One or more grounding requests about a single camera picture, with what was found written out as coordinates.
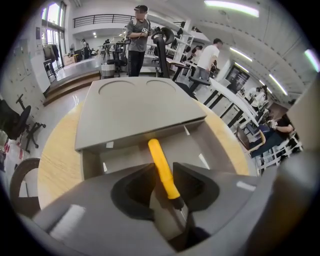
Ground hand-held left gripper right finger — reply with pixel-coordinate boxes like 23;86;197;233
172;161;266;252

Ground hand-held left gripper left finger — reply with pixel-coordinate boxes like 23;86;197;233
32;163;186;256

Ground yellow-handled screwdriver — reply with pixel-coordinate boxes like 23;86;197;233
147;138;190;227

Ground grey drawer box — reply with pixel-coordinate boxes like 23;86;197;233
74;76;238;241

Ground wooden chair brown seat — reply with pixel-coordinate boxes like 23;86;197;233
236;126;266;156

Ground round wooden table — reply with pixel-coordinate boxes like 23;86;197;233
37;101;251;211

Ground dark round-backed chair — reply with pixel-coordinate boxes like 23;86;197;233
9;157;42;218

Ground white table black legs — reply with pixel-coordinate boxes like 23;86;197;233
203;77;260;128

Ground black glass cabinet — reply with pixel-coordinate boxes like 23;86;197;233
226;65;251;95

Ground black swivel chair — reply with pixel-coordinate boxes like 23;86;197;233
0;93;47;155

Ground raised platform step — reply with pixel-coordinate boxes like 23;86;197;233
43;58;101;107

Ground grey waste bin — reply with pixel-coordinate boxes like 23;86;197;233
101;63;116;80

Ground black office chair with headrest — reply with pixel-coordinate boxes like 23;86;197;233
151;26;211;101

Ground white metal shelving rack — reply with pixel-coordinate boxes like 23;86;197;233
149;21;196;76

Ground clothes rack with coats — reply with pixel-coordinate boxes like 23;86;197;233
42;42;61;78

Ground ceiling light strips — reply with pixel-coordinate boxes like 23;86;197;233
203;0;320;96

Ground black balcony railing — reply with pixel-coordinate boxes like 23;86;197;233
72;14;136;29

